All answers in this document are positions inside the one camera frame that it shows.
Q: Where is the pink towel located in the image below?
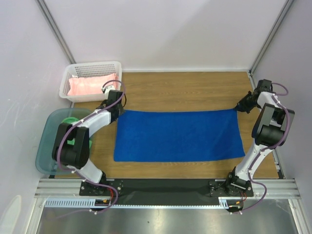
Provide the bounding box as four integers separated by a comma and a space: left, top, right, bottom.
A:
67, 73, 118, 96

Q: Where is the blue towel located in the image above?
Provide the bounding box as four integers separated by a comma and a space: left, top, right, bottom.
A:
114, 109, 245, 162

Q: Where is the white perforated plastic basket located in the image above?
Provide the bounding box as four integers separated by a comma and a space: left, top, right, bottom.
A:
59, 61, 122, 103

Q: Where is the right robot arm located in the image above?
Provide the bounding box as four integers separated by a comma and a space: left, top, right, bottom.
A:
223, 79, 295, 196

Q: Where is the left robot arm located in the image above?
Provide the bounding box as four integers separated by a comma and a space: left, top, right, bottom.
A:
52, 90, 125, 195

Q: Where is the green towel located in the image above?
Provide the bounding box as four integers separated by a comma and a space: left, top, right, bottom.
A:
61, 117, 79, 145

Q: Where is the blue translucent plastic tub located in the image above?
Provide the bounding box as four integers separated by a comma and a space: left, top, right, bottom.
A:
36, 108, 91, 176

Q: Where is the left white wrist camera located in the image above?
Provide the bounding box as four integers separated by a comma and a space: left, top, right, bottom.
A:
101, 85, 115, 94

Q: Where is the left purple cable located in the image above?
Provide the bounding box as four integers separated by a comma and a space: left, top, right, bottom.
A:
48, 79, 127, 220

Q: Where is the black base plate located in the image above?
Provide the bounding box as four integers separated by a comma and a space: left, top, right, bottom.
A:
79, 178, 254, 206

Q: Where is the slotted aluminium rail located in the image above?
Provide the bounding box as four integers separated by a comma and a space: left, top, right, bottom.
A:
35, 178, 301, 211

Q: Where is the right aluminium frame post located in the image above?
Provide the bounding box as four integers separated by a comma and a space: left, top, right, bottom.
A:
249, 0, 295, 75

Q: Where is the aluminium frame post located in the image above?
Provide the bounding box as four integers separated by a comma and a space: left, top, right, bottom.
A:
249, 0, 295, 75
35, 0, 76, 64

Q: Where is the left aluminium frame post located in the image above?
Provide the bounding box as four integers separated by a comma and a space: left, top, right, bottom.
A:
35, 0, 76, 64

